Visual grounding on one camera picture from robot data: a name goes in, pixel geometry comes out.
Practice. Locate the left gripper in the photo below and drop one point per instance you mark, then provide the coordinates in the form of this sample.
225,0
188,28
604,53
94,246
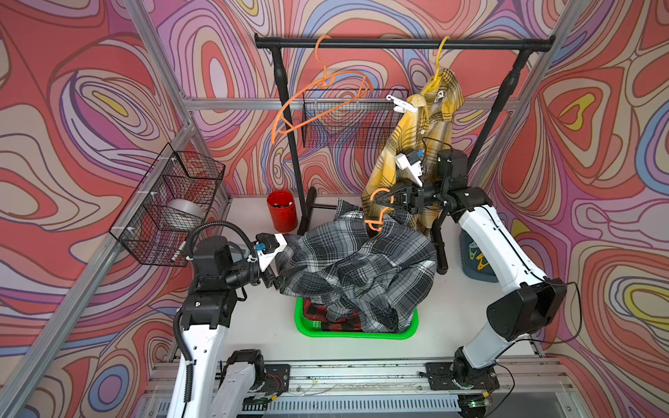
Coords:
268,279

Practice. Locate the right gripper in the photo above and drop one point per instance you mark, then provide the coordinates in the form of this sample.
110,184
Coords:
409,198

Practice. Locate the orange hanger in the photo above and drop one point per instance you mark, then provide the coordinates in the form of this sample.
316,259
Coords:
380,201
282,126

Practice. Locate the red black plaid shirt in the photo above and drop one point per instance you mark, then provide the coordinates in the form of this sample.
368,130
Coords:
330,321

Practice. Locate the teal clothespin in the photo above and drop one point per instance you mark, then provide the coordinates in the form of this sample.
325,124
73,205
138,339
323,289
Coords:
473,250

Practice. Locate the grey plaid shirt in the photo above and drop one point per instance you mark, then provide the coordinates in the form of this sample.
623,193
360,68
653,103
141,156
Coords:
340,266

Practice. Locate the yellow clothespin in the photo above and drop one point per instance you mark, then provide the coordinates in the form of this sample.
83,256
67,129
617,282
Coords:
481,262

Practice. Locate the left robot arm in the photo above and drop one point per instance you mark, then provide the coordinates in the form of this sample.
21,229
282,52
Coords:
207,386

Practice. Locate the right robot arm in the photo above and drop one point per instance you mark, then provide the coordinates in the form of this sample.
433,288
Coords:
530,299

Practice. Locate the yellow hanger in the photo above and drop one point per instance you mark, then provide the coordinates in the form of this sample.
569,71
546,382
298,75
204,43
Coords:
439,62

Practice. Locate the red pen cup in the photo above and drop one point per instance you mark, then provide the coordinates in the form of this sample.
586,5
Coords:
282,211

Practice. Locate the yellow plaid shirt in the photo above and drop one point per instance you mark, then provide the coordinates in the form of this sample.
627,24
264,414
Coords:
427,131

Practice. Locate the dark teal tray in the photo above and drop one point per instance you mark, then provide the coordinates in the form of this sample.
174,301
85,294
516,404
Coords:
474,263

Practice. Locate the grey tape roll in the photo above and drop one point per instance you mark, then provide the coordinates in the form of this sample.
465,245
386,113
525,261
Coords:
181,215

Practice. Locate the black clothes rack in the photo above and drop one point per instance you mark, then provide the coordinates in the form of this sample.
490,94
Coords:
525,48

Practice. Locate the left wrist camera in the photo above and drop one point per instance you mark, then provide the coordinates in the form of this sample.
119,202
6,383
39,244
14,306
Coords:
268,246

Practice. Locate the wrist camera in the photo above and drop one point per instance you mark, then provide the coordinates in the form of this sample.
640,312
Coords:
268,246
410,165

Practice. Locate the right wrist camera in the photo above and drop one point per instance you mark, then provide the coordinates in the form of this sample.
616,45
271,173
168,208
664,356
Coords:
410,165

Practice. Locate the small wire basket on rack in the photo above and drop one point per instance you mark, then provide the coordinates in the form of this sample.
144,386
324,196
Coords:
364,124

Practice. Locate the black wire basket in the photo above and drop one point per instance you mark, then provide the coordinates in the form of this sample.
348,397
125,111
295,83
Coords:
174,197

